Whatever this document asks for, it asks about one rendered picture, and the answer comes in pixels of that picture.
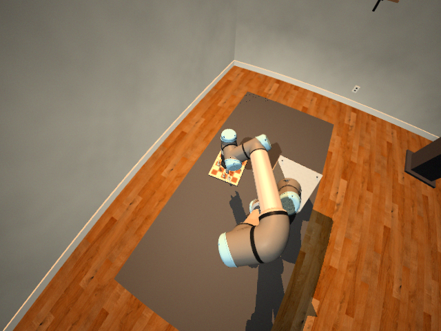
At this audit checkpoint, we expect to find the orange and brown chessboard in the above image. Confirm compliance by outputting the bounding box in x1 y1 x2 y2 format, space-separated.
208 151 247 185

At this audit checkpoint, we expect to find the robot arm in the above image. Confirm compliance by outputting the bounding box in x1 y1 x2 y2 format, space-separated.
218 129 301 268

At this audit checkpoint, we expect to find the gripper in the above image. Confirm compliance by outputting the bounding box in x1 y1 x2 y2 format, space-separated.
220 149 229 174

